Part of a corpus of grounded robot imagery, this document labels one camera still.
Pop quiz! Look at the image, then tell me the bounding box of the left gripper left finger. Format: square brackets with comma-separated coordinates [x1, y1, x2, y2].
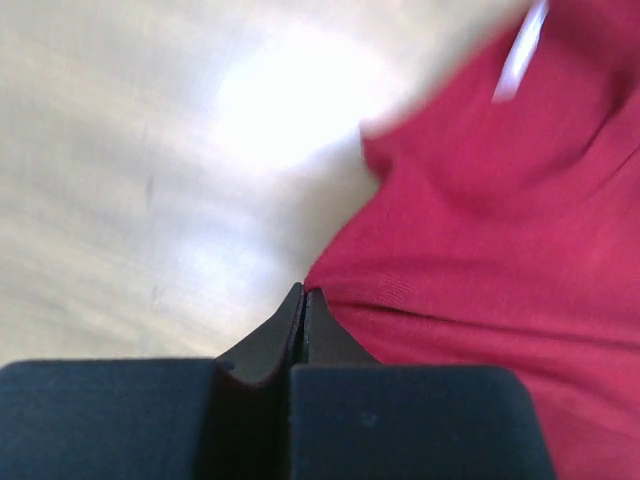
[1, 284, 304, 479]

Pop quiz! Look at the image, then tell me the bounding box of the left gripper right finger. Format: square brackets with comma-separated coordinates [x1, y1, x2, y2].
[289, 290, 556, 479]

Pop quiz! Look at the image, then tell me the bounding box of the dark red t shirt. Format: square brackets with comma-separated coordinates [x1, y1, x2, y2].
[305, 1, 639, 479]

